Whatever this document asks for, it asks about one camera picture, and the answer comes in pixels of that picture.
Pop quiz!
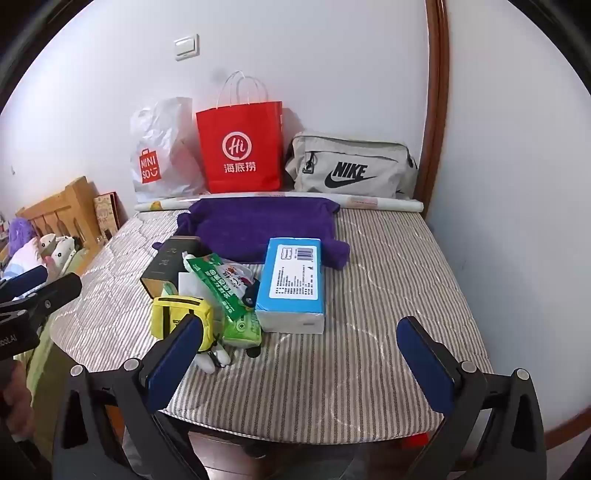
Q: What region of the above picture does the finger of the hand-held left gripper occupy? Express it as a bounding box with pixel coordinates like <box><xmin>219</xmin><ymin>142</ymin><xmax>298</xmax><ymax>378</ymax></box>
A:
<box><xmin>0</xmin><ymin>272</ymin><xmax>83</xmax><ymax>325</ymax></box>
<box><xmin>0</xmin><ymin>265</ymin><xmax>49</xmax><ymax>301</ymax></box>

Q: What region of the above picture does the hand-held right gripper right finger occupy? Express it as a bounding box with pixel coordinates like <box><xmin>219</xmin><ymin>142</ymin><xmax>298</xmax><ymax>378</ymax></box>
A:
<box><xmin>396</xmin><ymin>316</ymin><xmax>548</xmax><ymax>480</ymax></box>

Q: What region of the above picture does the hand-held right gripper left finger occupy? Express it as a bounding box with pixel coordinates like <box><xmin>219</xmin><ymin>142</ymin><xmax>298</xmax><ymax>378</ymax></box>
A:
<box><xmin>51</xmin><ymin>314</ymin><xmax>211</xmax><ymax>480</ymax></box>

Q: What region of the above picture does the white plush charm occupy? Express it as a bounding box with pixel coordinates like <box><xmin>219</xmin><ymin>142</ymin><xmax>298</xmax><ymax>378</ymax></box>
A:
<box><xmin>198</xmin><ymin>339</ymin><xmax>232</xmax><ymax>376</ymax></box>

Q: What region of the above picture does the yellow pouch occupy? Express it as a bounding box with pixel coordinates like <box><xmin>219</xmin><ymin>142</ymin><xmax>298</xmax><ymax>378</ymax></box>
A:
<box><xmin>151</xmin><ymin>295</ymin><xmax>215</xmax><ymax>354</ymax></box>

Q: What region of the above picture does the clear plastic bag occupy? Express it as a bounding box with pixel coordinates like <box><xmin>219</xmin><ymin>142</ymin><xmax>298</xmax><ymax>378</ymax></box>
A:
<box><xmin>181</xmin><ymin>251</ymin><xmax>260</xmax><ymax>324</ymax></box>

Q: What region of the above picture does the person's left hand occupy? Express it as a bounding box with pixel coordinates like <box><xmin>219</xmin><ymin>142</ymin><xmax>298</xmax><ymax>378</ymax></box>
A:
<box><xmin>0</xmin><ymin>362</ymin><xmax>37</xmax><ymax>437</ymax></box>

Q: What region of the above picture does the pink blue striped pillow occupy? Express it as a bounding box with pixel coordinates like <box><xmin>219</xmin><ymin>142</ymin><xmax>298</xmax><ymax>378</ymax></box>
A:
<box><xmin>0</xmin><ymin>240</ymin><xmax>51</xmax><ymax>282</ymax></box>

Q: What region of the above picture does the green bedding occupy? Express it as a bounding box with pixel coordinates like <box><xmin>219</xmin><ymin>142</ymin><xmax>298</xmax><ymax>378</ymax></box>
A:
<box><xmin>25</xmin><ymin>318</ymin><xmax>61</xmax><ymax>393</ymax></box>

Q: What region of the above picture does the white spotted plush toy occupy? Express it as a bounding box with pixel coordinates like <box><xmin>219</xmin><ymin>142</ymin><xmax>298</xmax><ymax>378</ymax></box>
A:
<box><xmin>37</xmin><ymin>233</ymin><xmax>84</xmax><ymax>268</ymax></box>

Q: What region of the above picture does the purple plush toy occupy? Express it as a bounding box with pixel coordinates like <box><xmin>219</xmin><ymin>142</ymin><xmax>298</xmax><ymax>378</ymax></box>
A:
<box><xmin>7</xmin><ymin>217</ymin><xmax>35</xmax><ymax>252</ymax></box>

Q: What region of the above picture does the wooden headboard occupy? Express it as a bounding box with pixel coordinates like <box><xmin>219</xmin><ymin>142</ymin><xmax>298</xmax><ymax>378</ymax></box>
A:
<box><xmin>16</xmin><ymin>175</ymin><xmax>105</xmax><ymax>259</ymax></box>

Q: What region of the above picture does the striped quilted mattress pad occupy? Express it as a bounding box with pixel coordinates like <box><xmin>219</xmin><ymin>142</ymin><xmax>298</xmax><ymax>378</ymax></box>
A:
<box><xmin>50</xmin><ymin>203</ymin><xmax>495</xmax><ymax>437</ymax></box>

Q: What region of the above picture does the dark green box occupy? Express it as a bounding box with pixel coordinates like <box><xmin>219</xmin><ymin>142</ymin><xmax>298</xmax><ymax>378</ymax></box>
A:
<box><xmin>140</xmin><ymin>235</ymin><xmax>204</xmax><ymax>298</ymax></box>

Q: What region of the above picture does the blue tissue pack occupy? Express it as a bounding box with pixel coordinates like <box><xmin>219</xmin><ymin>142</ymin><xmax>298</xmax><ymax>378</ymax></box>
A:
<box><xmin>255</xmin><ymin>237</ymin><xmax>326</xmax><ymax>334</ymax></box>

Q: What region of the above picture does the purple towel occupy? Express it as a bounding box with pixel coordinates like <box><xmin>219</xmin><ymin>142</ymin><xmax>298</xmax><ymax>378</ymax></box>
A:
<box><xmin>177</xmin><ymin>195</ymin><xmax>351</xmax><ymax>271</ymax></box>

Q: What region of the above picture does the rolled white paper poster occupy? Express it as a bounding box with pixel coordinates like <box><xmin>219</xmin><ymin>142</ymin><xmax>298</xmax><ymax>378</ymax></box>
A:
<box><xmin>134</xmin><ymin>193</ymin><xmax>424</xmax><ymax>214</ymax></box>

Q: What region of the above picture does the white plastic shopping bag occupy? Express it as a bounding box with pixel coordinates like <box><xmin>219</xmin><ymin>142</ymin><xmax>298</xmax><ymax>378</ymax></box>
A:
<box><xmin>129</xmin><ymin>97</ymin><xmax>208</xmax><ymax>197</ymax></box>

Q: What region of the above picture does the beige waist bag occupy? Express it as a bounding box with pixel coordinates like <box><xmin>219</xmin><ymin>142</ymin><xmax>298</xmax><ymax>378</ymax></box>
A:
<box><xmin>284</xmin><ymin>130</ymin><xmax>419</xmax><ymax>200</ymax></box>

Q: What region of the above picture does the red paper shopping bag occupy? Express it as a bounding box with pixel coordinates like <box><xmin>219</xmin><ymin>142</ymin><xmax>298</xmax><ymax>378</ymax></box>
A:
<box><xmin>196</xmin><ymin>70</ymin><xmax>283</xmax><ymax>195</ymax></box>

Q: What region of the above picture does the brown wooden door frame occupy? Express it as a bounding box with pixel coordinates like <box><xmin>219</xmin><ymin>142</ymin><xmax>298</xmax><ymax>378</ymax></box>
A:
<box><xmin>413</xmin><ymin>0</ymin><xmax>451</xmax><ymax>215</ymax></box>

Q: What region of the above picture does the white wall switch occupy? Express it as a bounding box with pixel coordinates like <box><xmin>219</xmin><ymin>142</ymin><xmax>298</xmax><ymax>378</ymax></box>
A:
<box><xmin>174</xmin><ymin>34</ymin><xmax>201</xmax><ymax>62</ymax></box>

